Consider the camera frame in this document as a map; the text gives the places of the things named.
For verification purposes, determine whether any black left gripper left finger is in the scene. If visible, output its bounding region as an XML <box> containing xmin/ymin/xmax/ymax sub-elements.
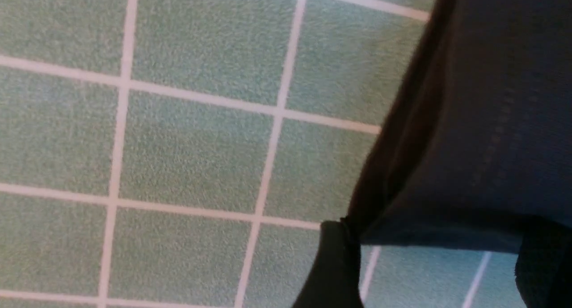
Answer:
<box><xmin>293</xmin><ymin>220</ymin><xmax>364</xmax><ymax>308</ymax></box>

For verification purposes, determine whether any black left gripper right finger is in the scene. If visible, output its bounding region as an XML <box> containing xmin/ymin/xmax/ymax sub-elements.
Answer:
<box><xmin>515</xmin><ymin>236</ymin><xmax>572</xmax><ymax>308</ymax></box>

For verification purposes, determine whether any dark gray long-sleeve top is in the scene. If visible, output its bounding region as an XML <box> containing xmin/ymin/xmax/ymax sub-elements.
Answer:
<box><xmin>346</xmin><ymin>0</ymin><xmax>572</xmax><ymax>253</ymax></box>

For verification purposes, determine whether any green checkered table mat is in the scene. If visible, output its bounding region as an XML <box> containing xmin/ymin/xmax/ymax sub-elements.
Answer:
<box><xmin>0</xmin><ymin>0</ymin><xmax>572</xmax><ymax>308</ymax></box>

